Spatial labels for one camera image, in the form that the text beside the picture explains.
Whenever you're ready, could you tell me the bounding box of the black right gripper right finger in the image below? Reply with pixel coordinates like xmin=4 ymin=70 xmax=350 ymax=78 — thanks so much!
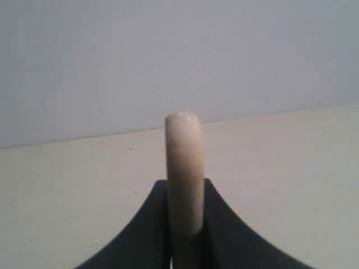
xmin=200 ymin=178 xmax=310 ymax=269

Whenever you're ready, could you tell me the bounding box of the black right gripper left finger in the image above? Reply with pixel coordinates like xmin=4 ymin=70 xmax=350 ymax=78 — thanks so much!
xmin=78 ymin=180 xmax=171 ymax=268

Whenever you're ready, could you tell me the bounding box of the white bristle wooden paint brush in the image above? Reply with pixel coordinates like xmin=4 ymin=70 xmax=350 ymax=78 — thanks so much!
xmin=165 ymin=112 xmax=204 ymax=268

